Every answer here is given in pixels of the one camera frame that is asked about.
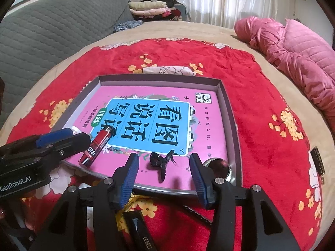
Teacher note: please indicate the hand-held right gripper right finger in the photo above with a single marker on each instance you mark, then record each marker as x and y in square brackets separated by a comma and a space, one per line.
[200, 180]

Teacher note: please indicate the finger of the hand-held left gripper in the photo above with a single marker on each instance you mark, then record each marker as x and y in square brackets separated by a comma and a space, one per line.
[73, 145]
[55, 136]

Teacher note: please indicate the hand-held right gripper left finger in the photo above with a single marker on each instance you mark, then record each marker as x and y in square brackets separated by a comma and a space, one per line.
[128, 180]

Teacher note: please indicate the metal round jar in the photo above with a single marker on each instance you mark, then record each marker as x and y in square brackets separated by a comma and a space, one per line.
[218, 167]

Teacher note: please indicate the red lighter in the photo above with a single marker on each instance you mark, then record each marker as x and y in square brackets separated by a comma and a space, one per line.
[96, 146]

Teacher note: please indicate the black hair clip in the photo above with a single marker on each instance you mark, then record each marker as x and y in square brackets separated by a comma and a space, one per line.
[158, 162]

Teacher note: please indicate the yellow and black watch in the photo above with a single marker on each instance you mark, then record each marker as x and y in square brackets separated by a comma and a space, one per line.
[195, 215]

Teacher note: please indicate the black rectangular case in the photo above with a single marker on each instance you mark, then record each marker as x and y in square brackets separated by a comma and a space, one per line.
[140, 230]

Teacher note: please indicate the grey cardboard box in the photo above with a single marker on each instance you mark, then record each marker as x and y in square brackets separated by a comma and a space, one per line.
[230, 125]

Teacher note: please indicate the pink and blue book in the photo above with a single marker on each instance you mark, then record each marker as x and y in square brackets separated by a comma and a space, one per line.
[146, 115]

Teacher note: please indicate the red floral blanket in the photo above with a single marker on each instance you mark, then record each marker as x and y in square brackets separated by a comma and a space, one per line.
[261, 136]

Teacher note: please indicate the grey quilted cover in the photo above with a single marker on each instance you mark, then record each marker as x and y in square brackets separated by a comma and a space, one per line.
[52, 31]

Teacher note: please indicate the dark patterned strip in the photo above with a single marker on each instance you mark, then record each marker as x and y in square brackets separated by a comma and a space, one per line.
[318, 162]

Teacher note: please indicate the blue patterned cloth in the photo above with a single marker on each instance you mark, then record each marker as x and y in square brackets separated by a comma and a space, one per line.
[128, 26]

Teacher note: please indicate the beige bed sheet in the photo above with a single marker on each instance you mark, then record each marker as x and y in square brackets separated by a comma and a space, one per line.
[209, 31]

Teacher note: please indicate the stack of folded clothes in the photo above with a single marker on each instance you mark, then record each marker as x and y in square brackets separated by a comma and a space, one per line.
[149, 9]

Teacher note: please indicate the pink quilt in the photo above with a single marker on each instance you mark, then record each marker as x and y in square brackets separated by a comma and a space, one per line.
[295, 49]

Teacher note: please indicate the white curtain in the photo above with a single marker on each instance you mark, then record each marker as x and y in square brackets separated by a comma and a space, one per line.
[230, 0]

